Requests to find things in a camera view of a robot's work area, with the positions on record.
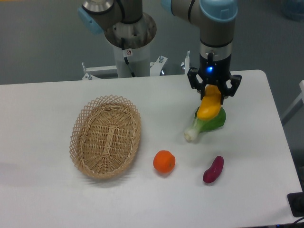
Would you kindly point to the purple sweet potato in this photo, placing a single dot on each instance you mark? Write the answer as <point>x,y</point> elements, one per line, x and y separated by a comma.
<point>214,171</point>

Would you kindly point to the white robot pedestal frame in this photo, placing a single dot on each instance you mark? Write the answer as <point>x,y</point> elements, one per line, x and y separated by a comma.
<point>130,63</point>

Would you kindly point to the yellow orange mango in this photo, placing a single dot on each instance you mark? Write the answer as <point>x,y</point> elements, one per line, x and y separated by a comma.
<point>211,103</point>

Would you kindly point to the black device at edge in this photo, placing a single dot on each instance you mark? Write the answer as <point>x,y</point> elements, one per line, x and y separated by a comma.
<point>296,203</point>

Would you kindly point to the green bok choy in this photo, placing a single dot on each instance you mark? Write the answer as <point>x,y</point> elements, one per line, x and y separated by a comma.
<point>200,126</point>

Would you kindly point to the blue object in corner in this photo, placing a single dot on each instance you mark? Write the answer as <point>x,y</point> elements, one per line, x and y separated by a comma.
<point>293,9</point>

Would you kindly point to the woven wicker basket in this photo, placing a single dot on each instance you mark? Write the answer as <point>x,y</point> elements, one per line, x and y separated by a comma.
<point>105,137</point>

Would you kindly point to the white furniture at right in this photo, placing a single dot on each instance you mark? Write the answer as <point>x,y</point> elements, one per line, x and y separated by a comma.
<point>294,107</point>

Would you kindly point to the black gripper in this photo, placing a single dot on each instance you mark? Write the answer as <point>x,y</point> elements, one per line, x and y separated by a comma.
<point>211,73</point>

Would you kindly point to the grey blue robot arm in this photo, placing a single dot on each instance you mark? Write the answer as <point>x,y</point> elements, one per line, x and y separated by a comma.
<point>126,26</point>

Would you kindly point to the orange tangerine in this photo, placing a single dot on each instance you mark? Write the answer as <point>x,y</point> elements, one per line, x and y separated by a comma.
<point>164,161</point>

